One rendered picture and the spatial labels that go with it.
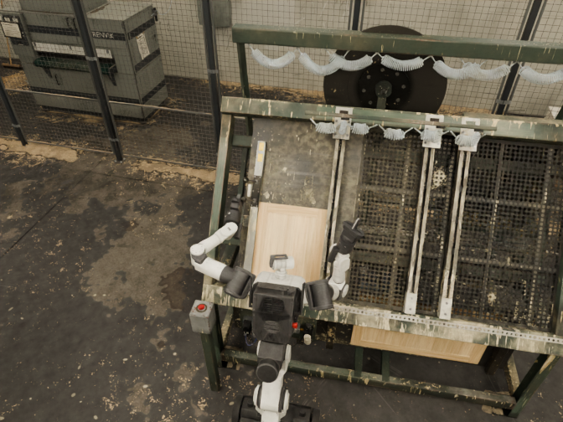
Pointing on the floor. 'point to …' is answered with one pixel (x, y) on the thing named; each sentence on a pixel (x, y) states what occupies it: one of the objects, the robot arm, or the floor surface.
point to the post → (210, 361)
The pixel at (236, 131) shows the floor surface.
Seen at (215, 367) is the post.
